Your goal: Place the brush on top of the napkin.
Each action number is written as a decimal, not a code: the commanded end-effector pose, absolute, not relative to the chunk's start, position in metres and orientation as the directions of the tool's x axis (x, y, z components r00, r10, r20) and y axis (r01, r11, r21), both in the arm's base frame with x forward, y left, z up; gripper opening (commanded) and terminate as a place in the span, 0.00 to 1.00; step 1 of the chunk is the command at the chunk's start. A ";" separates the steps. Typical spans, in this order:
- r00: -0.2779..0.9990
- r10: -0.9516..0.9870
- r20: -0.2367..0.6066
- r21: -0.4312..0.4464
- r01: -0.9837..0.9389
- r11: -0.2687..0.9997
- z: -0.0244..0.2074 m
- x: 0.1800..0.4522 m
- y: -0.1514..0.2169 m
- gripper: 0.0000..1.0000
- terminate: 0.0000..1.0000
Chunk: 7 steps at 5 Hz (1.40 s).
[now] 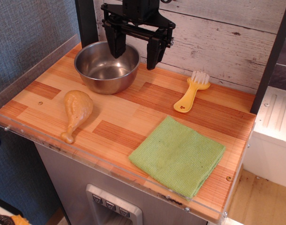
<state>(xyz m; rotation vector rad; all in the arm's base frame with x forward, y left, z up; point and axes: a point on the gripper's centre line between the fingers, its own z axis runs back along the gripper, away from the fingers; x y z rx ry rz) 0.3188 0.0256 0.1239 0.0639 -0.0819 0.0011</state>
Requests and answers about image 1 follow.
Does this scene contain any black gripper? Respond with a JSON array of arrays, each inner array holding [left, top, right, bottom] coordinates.
[[101, 0, 175, 70]]

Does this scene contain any yellow brush with white bristles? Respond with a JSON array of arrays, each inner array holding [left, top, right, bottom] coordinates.
[[173, 71, 211, 113]]

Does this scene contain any green cloth napkin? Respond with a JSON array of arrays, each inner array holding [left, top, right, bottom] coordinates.
[[128, 117, 226, 198]]

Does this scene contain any stainless steel bowl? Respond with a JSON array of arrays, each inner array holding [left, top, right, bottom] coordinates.
[[74, 41, 141, 94]]

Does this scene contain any toy chicken drumstick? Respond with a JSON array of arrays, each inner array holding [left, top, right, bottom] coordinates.
[[60, 90, 93, 144]]

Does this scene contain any clear acrylic edge guard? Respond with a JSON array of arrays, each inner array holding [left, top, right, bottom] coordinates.
[[0, 114, 227, 225]]

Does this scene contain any grey toy fridge cabinet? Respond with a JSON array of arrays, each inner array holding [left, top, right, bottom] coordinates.
[[35, 144, 207, 225]]

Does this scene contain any silver dispenser panel with buttons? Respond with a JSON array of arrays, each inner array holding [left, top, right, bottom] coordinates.
[[86, 184, 143, 225]]

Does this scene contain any white toy sink unit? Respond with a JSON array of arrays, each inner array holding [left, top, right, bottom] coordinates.
[[243, 87, 286, 187]]

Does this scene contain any orange black object bottom left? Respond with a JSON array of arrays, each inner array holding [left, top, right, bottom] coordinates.
[[0, 215, 30, 225]]

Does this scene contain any dark left frame post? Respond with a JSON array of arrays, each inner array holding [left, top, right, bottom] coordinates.
[[75, 0, 98, 48]]

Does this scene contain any dark frame post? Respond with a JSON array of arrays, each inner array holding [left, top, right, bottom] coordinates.
[[250, 10, 286, 114], [75, 0, 98, 48]]

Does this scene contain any dark right frame post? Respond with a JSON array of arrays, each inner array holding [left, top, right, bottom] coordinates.
[[250, 10, 286, 114]]

